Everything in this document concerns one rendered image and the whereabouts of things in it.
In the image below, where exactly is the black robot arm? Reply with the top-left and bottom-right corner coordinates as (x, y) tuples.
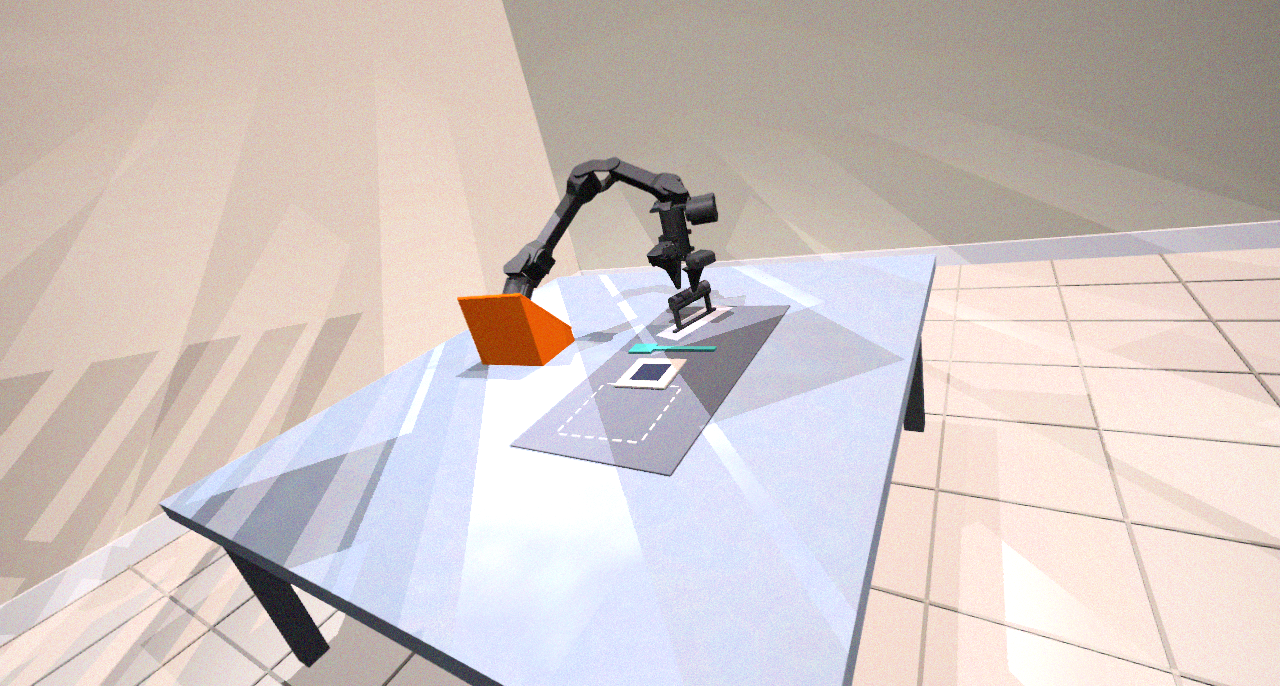
(502, 157), (718, 299)

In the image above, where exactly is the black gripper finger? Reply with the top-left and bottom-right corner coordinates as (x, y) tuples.
(658, 260), (681, 291)
(682, 267), (704, 292)

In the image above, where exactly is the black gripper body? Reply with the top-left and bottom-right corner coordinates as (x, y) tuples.
(660, 227), (716, 269)

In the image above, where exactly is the white square tile with dark square center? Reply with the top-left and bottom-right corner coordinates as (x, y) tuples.
(614, 358), (687, 389)

